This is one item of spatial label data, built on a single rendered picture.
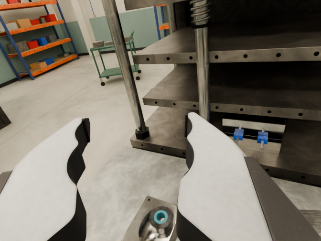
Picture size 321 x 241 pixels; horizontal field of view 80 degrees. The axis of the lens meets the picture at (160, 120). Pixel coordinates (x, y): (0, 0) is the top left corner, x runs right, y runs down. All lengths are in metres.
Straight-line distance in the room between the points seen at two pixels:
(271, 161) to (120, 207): 0.72
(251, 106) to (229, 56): 0.25
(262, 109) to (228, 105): 0.15
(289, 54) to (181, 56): 0.43
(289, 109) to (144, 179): 0.72
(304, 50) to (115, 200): 0.95
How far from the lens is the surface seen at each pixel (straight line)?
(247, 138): 1.07
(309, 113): 1.00
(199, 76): 0.90
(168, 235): 0.73
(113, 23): 1.01
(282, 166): 1.07
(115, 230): 0.87
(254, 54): 0.89
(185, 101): 1.04
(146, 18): 7.43
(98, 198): 0.99
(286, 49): 0.89
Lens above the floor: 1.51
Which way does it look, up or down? 32 degrees down
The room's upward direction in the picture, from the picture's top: 11 degrees counter-clockwise
